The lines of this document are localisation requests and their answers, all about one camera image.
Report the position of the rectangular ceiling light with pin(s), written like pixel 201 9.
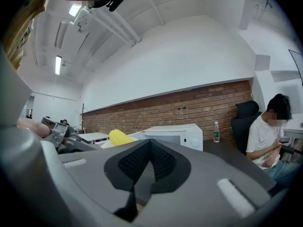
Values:
pixel 58 65
pixel 74 9

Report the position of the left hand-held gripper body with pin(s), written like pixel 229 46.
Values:
pixel 59 131

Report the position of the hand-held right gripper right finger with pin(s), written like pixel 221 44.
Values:
pixel 213 171

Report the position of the white desk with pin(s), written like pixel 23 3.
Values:
pixel 92 136

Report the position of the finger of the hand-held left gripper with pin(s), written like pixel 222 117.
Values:
pixel 82 144

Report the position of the clear bottle with green label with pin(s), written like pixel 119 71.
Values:
pixel 216 132

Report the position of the black-framed panel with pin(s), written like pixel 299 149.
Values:
pixel 296 65

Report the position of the person's yellow plaid shirt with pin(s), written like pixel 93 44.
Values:
pixel 19 39

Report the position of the wooden coat rack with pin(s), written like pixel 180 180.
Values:
pixel 82 117

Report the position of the black head-worn camera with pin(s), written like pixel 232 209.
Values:
pixel 116 2

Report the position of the black office chair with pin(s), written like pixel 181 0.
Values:
pixel 243 126

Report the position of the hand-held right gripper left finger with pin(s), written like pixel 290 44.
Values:
pixel 90 171

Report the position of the yellow corn cob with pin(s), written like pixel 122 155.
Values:
pixel 119 138

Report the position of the person's left forearm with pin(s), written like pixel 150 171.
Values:
pixel 33 126

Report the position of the white ceiling pipes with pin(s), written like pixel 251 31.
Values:
pixel 118 27

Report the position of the white microwave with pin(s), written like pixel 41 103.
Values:
pixel 189 133

